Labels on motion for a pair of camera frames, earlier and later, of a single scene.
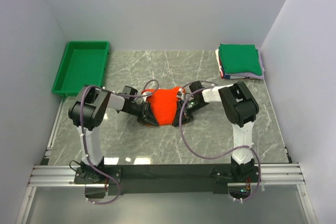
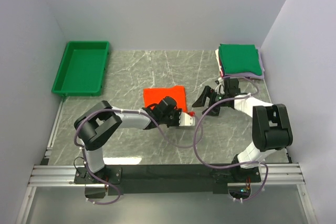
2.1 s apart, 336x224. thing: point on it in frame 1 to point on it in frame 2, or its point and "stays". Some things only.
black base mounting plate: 158,181 stays
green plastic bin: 83,63 stays
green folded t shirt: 240,57 stays
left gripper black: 146,116 to 178,111
